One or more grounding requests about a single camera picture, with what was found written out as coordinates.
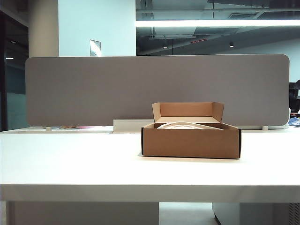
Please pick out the brown cardboard box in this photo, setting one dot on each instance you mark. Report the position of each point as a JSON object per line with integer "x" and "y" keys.
{"x": 192, "y": 145}

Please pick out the grey desk partition screen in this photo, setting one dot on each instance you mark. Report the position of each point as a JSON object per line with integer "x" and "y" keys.
{"x": 93, "y": 89}

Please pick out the colourful flat papers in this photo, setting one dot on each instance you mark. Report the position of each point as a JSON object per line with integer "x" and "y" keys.
{"x": 70, "y": 127}

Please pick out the long ceiling light strip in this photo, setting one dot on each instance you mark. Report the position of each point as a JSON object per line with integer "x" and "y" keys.
{"x": 211, "y": 23}

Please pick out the blue patterned cloth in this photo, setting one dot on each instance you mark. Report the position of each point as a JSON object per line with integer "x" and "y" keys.
{"x": 294, "y": 122}

